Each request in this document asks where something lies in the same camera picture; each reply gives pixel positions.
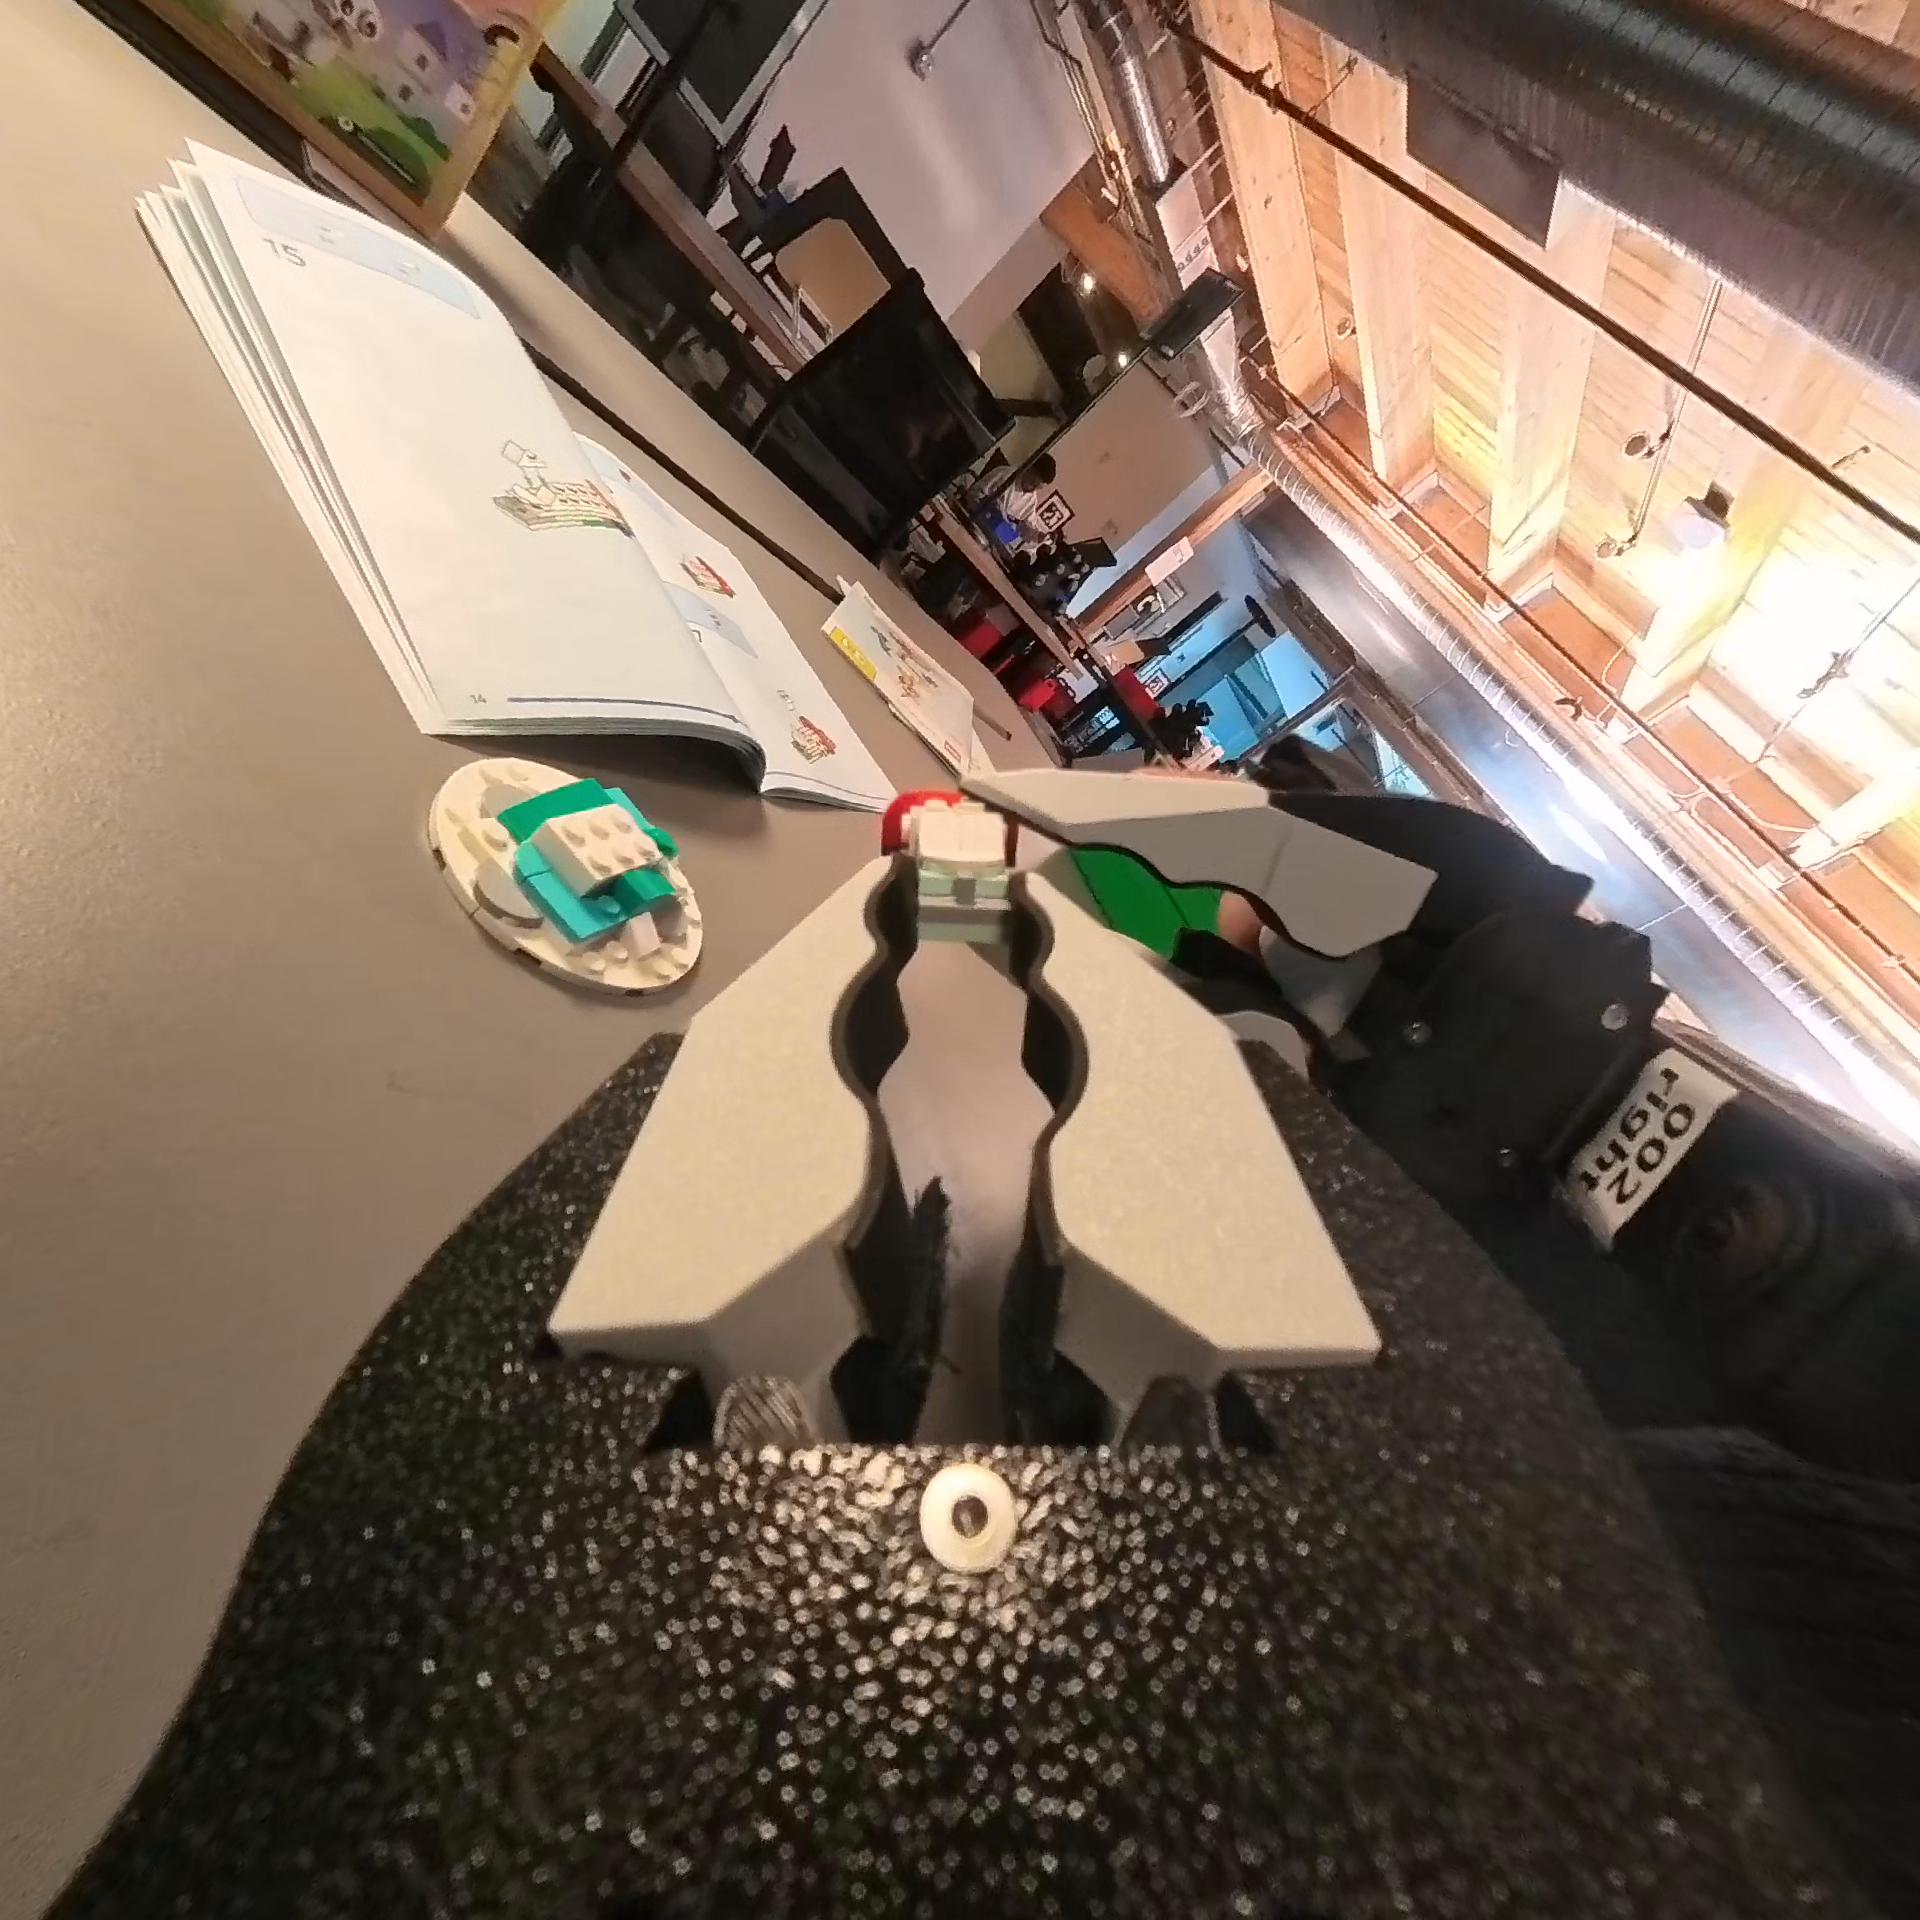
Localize open instruction booklet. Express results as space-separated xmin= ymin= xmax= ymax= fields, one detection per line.
xmin=134 ymin=140 xmax=905 ymax=817

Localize small colourful instruction booklet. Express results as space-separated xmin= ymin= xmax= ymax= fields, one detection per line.
xmin=820 ymin=580 xmax=980 ymax=761

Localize large grey ventilation duct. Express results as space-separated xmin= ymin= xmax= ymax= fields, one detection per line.
xmin=1477 ymin=0 xmax=1920 ymax=204

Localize grey framed monitor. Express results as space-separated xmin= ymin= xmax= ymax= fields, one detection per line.
xmin=614 ymin=0 xmax=834 ymax=145

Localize round white plate teal bricks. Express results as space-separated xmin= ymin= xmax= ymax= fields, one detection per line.
xmin=426 ymin=755 xmax=703 ymax=1001

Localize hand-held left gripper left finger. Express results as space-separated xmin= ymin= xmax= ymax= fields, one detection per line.
xmin=545 ymin=866 xmax=905 ymax=1415

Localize green plastic bin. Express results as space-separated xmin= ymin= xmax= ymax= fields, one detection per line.
xmin=1068 ymin=844 xmax=1230 ymax=965

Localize yellow lego set box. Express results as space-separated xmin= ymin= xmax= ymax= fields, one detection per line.
xmin=136 ymin=0 xmax=568 ymax=241

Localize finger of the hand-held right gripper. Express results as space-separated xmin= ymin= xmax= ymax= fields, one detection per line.
xmin=958 ymin=761 xmax=1440 ymax=965
xmin=1217 ymin=922 xmax=1378 ymax=1080

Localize red white green lego assembly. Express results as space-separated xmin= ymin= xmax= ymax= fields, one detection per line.
xmin=873 ymin=787 xmax=1040 ymax=951

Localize large black screen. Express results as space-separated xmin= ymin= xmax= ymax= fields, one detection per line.
xmin=748 ymin=271 xmax=1020 ymax=561

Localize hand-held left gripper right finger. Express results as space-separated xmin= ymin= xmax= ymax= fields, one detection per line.
xmin=1017 ymin=879 xmax=1383 ymax=1423

